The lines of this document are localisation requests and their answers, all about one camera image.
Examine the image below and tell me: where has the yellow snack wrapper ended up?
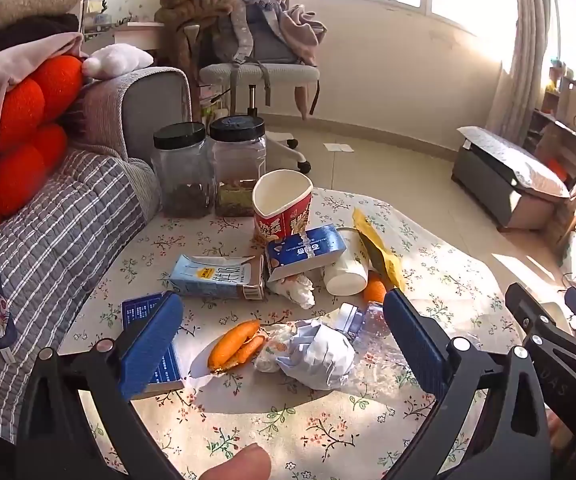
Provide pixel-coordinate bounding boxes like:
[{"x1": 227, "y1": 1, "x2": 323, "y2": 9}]
[{"x1": 352, "y1": 208, "x2": 406, "y2": 292}]

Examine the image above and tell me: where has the white paper cup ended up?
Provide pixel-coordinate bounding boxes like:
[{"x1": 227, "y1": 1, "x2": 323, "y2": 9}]
[{"x1": 323, "y1": 227, "x2": 370, "y2": 296}]

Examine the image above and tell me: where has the orange fruit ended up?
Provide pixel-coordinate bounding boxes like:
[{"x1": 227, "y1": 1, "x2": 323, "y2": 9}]
[{"x1": 364, "y1": 271, "x2": 387, "y2": 305}]

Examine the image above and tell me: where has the red tufted cushion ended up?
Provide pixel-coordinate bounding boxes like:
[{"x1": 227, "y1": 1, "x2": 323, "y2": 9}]
[{"x1": 0, "y1": 55, "x2": 84, "y2": 235}]

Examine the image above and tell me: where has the grey backpack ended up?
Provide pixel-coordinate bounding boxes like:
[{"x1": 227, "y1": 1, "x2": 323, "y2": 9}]
[{"x1": 213, "y1": 0, "x2": 299, "y2": 66}]

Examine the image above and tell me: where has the light blue milk carton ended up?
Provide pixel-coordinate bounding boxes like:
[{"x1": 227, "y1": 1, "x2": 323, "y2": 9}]
[{"x1": 169, "y1": 254, "x2": 266, "y2": 301}]

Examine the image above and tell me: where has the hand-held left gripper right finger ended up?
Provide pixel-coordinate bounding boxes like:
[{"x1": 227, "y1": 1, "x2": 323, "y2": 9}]
[{"x1": 382, "y1": 287, "x2": 554, "y2": 480}]

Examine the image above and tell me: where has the crumpled white tissue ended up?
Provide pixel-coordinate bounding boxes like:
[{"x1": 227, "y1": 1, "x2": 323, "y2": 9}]
[{"x1": 268, "y1": 274, "x2": 316, "y2": 310}]

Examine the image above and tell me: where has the grey storage bench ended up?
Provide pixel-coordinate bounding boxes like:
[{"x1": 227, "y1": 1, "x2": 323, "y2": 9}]
[{"x1": 452, "y1": 127, "x2": 571, "y2": 233}]

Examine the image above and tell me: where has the crushed clear plastic bottle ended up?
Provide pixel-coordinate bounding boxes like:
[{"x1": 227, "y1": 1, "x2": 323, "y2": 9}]
[{"x1": 338, "y1": 302, "x2": 421, "y2": 368}]

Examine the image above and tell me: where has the floral tablecloth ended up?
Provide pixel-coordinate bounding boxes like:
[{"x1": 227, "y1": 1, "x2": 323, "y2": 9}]
[{"x1": 58, "y1": 187, "x2": 534, "y2": 480}]

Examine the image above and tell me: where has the quilted white bench cover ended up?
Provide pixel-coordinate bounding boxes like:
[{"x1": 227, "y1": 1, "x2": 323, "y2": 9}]
[{"x1": 457, "y1": 126, "x2": 571, "y2": 200}]

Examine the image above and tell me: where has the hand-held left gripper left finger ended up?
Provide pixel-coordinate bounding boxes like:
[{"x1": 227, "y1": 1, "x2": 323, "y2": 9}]
[{"x1": 18, "y1": 290, "x2": 185, "y2": 480}]

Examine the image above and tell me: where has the grey striped sofa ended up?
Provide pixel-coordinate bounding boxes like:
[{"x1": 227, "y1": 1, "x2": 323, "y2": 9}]
[{"x1": 0, "y1": 67, "x2": 193, "y2": 446}]

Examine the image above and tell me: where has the clear jar with black lid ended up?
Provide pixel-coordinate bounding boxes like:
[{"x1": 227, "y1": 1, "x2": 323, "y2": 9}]
[
  {"x1": 209, "y1": 116, "x2": 267, "y2": 217},
  {"x1": 152, "y1": 122, "x2": 213, "y2": 218}
]

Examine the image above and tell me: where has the grey office chair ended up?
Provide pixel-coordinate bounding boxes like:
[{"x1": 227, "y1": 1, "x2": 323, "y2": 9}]
[{"x1": 198, "y1": 0, "x2": 321, "y2": 176}]

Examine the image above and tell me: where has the beige curtain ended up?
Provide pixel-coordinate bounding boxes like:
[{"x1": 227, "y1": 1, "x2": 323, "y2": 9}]
[{"x1": 485, "y1": 0, "x2": 559, "y2": 133}]

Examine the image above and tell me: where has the wooden shelf desk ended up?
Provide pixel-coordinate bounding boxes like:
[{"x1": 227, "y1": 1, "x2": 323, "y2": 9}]
[{"x1": 528, "y1": 60, "x2": 576, "y2": 241}]

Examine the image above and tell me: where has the pink cloth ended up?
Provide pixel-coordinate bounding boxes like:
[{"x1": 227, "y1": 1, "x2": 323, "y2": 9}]
[{"x1": 280, "y1": 5, "x2": 329, "y2": 121}]

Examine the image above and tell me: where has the white plush toy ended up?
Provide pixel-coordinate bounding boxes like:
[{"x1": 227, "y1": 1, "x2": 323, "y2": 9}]
[{"x1": 82, "y1": 44, "x2": 153, "y2": 80}]

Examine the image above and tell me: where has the orange carrot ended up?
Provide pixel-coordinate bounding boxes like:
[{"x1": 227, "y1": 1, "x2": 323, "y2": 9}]
[
  {"x1": 220, "y1": 336, "x2": 267, "y2": 372},
  {"x1": 208, "y1": 320, "x2": 261, "y2": 368}
]

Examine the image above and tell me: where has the blue almond drink carton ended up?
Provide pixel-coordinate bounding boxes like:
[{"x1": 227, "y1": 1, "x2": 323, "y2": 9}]
[{"x1": 265, "y1": 224, "x2": 347, "y2": 282}]

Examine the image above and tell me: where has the red paper noodle cup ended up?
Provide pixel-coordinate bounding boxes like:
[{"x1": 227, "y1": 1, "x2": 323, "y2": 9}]
[{"x1": 252, "y1": 170, "x2": 315, "y2": 247}]

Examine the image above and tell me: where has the crumpled white plastic bag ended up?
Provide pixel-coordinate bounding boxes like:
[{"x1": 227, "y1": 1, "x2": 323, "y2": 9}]
[{"x1": 277, "y1": 320, "x2": 356, "y2": 392}]

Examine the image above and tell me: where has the printed white paper towel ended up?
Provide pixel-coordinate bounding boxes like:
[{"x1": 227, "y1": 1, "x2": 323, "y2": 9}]
[{"x1": 254, "y1": 324, "x2": 296, "y2": 373}]

